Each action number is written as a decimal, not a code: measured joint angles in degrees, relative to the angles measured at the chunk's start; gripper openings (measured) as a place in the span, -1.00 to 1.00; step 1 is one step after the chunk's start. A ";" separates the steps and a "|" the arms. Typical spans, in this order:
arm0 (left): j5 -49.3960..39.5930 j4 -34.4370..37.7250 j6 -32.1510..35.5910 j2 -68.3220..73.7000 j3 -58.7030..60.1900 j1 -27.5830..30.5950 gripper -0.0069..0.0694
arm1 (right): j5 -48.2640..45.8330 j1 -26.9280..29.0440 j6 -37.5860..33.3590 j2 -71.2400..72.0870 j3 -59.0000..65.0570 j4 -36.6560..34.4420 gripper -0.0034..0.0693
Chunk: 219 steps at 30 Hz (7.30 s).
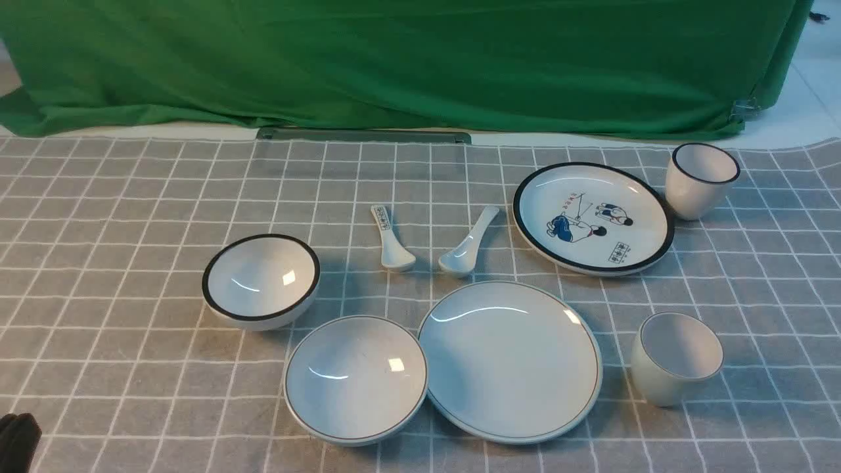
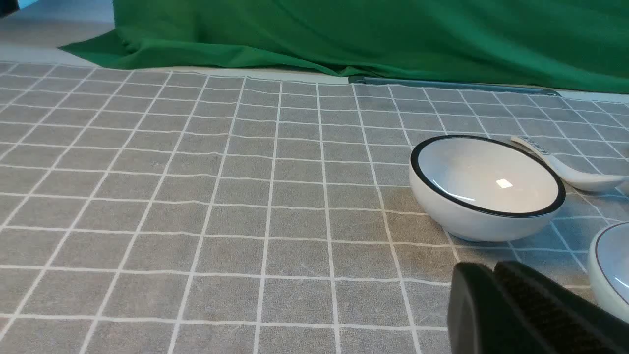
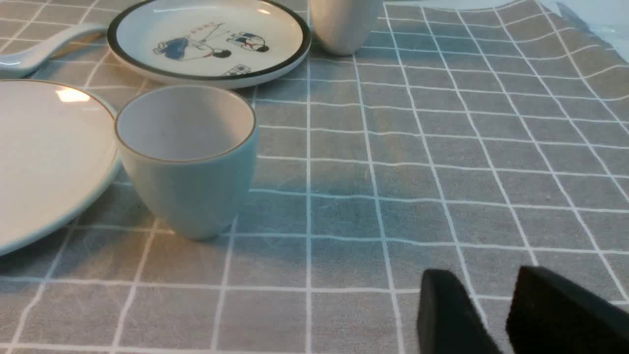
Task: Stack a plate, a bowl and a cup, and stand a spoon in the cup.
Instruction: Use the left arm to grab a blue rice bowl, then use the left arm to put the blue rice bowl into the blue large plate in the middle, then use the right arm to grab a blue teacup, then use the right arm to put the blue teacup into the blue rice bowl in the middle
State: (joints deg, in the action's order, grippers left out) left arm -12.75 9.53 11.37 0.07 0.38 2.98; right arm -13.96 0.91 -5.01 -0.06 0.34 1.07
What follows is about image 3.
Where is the light blue ceramic cup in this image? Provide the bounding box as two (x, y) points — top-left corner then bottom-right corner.
(114, 85), (260, 240)

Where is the light blue ceramic plate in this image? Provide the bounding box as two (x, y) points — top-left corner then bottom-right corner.
(0, 79), (121, 255)

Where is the white plate with cartoon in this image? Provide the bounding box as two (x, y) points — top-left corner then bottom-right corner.
(107, 0), (312, 89)

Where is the white cup black rim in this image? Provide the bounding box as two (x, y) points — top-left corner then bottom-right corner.
(308, 0), (384, 57)

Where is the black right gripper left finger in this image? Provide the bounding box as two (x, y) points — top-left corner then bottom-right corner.
(416, 269), (501, 354)

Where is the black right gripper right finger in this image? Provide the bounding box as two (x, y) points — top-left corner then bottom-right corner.
(506, 266), (629, 354)

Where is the white ceramic spoon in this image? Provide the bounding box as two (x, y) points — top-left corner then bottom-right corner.
(0, 23), (107, 79)

